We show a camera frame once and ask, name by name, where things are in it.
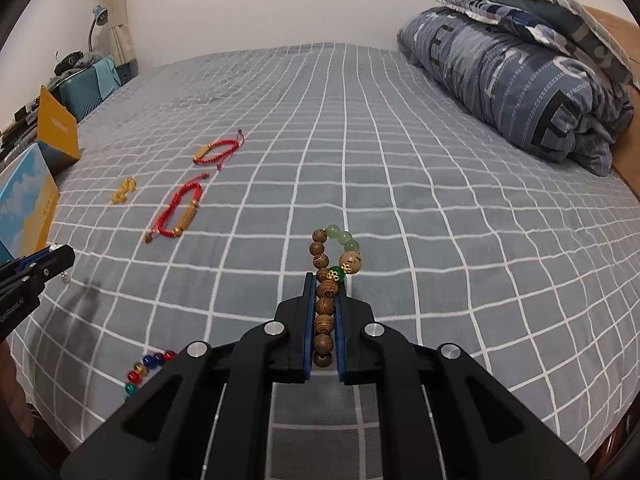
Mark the multicolour glass bead bracelet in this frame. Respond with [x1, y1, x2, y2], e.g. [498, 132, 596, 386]
[122, 349, 179, 399]

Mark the wooden jade bead bracelet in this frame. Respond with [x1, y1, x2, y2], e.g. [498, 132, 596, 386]
[308, 223, 364, 369]

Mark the blue folded duvet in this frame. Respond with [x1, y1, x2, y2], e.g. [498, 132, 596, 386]
[397, 6, 634, 177]

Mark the grey checked bed sheet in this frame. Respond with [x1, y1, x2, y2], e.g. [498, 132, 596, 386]
[10, 44, 639, 457]

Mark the blue desk lamp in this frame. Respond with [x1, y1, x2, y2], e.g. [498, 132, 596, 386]
[88, 4, 108, 52]

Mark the teal suitcase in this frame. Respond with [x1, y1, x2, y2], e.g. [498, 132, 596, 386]
[50, 56, 122, 122]

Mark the red braided bracelet gold charm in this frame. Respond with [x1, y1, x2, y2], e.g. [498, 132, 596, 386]
[143, 172, 210, 244]

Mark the red cord bracelet gold tube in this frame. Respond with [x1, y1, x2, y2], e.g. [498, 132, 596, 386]
[192, 129, 245, 170]

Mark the yellow box lid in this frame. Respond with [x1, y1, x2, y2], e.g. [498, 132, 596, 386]
[36, 87, 80, 176]

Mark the grey checked pillow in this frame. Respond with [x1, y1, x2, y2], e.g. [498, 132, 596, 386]
[489, 0, 634, 84]

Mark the person left hand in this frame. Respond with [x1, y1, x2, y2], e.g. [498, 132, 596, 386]
[0, 341, 35, 437]

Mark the beige curtain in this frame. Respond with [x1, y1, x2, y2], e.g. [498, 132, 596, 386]
[100, 0, 137, 66]

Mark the patterned pillow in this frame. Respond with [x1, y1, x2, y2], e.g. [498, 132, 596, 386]
[436, 0, 570, 49]

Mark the wooden headboard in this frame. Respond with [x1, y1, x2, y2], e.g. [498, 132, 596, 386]
[581, 4, 640, 196]

